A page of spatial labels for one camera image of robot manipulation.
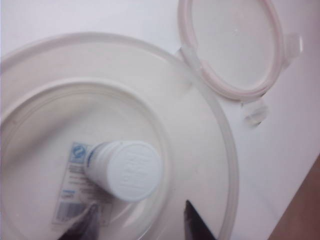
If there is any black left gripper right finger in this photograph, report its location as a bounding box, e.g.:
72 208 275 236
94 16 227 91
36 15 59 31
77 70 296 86
183 199 219 240

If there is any small white medicine bottle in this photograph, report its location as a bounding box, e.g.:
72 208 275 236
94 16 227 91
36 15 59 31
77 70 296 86
84 140 164 202

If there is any round transparent clip lid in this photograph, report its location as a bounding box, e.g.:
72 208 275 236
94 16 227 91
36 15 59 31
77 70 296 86
174 0 305 129

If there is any round transparent plastic box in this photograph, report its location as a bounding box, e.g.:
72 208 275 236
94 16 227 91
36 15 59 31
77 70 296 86
0 31 239 240

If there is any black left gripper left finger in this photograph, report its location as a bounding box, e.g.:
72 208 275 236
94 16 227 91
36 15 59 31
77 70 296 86
57 201 106 240

